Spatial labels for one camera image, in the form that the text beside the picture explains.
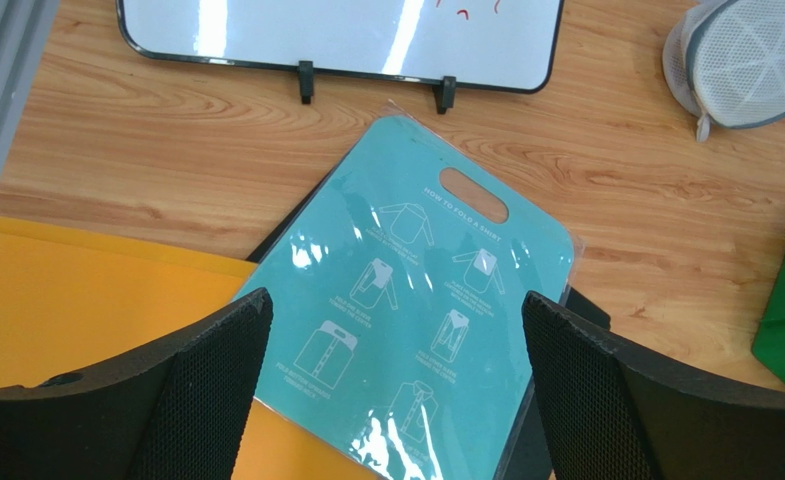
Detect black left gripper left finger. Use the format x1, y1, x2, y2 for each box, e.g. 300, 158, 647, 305
0, 288, 274, 479

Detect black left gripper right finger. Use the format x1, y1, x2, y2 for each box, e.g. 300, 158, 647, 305
522, 292, 785, 479

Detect white mesh laundry bag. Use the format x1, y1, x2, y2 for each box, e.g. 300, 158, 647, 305
662, 0, 785, 142

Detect teal shirt folding board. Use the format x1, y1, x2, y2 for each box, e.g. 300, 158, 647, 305
245, 116, 576, 479

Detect white dry-erase board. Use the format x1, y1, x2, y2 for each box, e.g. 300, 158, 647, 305
116, 0, 563, 113

